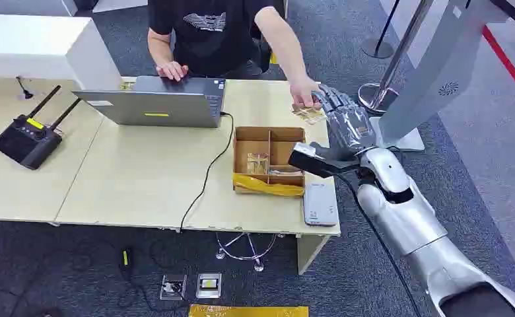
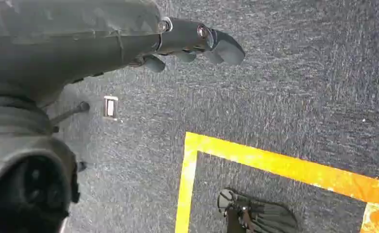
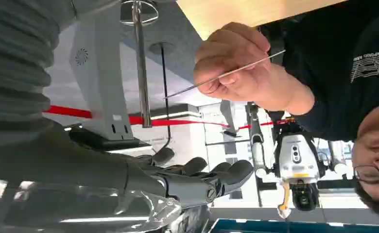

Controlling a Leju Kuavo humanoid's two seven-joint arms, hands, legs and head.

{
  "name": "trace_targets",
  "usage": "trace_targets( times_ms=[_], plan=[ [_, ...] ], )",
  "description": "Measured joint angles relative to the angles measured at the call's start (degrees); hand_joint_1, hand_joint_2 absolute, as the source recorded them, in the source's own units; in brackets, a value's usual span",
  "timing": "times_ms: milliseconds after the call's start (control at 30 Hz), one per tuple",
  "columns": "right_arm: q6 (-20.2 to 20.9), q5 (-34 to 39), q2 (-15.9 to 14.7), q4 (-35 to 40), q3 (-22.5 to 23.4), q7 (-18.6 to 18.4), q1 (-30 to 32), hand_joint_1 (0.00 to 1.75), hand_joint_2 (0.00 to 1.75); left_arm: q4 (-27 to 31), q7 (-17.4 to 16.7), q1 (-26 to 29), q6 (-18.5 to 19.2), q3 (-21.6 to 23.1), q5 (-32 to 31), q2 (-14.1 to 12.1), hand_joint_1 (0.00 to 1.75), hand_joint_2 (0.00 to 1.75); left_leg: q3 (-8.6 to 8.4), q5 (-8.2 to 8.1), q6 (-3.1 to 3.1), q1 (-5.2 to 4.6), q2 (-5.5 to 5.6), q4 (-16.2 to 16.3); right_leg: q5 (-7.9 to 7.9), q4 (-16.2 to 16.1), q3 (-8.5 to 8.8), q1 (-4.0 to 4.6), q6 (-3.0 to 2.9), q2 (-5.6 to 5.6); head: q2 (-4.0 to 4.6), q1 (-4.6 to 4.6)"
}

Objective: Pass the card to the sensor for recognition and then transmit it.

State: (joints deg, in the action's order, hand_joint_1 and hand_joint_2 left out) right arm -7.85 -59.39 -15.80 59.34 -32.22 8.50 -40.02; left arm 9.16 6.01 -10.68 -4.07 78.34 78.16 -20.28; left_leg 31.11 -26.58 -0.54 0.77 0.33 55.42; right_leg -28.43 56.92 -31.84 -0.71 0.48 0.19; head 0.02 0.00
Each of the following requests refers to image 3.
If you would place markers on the white kiosk stand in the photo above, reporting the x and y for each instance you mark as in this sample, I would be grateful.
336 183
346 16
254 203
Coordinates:
99 80

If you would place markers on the white background humanoid robot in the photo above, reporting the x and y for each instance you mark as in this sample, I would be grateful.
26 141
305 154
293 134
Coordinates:
297 160

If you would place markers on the person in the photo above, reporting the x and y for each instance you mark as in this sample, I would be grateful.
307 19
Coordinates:
337 80

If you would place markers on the grey ribbed right robot arm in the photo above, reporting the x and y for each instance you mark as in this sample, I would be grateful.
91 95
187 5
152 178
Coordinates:
12 64

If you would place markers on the teal panel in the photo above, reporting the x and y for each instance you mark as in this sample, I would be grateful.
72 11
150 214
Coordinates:
273 226

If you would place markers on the thin black stanchion pole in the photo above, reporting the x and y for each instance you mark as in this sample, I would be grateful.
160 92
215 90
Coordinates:
165 96

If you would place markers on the person's glasses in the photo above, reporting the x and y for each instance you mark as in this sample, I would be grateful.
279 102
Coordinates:
368 173

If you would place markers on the chrome stanchion pole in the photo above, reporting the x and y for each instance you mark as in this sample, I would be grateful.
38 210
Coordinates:
141 80

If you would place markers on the red barrier belt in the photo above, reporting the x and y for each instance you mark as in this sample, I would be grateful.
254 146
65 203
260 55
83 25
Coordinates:
67 111

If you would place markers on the person's hand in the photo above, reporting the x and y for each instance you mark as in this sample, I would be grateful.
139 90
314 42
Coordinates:
257 83

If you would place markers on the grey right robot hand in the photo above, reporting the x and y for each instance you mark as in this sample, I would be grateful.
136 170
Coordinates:
80 180

